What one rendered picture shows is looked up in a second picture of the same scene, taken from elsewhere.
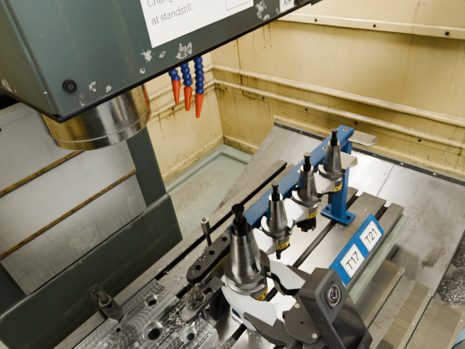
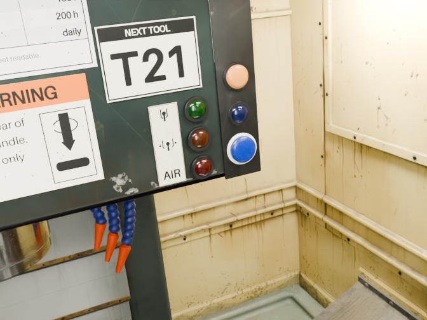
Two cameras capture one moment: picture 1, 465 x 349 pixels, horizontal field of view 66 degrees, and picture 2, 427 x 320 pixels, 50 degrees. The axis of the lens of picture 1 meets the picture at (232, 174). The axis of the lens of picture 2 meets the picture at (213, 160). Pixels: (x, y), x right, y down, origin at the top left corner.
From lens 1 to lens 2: 0.34 m
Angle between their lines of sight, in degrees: 26
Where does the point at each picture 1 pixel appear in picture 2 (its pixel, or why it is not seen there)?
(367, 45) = not seen: outside the picture
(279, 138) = (359, 301)
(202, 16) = (11, 189)
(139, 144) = (145, 265)
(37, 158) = not seen: hidden behind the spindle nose
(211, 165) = (271, 310)
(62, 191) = (32, 300)
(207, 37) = (21, 209)
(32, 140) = not seen: hidden behind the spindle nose
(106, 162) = (93, 279)
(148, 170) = (152, 300)
